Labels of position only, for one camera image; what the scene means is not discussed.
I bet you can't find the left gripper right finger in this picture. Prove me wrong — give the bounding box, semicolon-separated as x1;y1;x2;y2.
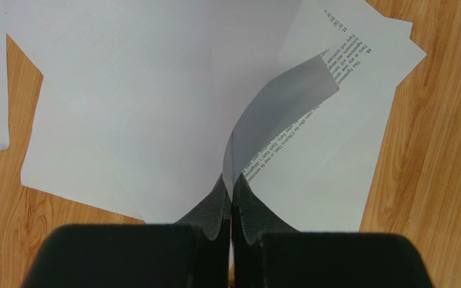
232;176;433;287

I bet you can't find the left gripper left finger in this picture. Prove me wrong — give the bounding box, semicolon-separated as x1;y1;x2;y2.
22;179;231;287

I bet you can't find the printed paper sheet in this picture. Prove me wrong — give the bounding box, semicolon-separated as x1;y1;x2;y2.
2;1;425;223

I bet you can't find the white paper sheet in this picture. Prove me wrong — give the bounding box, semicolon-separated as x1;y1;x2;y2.
14;7;424;231

